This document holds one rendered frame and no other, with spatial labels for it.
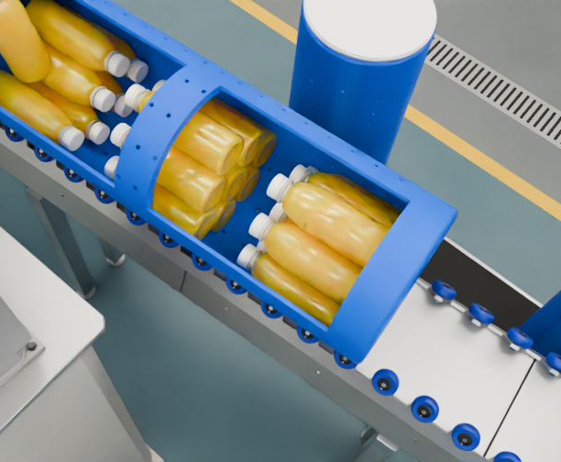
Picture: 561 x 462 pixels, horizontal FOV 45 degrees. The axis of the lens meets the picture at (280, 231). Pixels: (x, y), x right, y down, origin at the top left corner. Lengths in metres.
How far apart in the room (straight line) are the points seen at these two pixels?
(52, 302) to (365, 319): 0.43
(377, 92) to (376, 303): 0.64
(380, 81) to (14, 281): 0.82
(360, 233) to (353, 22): 0.59
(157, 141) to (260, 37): 1.84
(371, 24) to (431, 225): 0.60
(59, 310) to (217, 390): 1.18
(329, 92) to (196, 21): 1.46
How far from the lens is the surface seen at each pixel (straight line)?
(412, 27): 1.48
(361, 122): 1.55
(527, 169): 2.69
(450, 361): 1.24
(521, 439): 1.24
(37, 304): 1.00
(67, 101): 1.33
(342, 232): 0.99
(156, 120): 1.04
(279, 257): 1.04
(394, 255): 0.94
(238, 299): 1.22
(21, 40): 1.21
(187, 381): 2.13
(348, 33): 1.43
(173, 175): 1.09
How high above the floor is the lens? 2.05
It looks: 62 degrees down
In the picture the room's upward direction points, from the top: 9 degrees clockwise
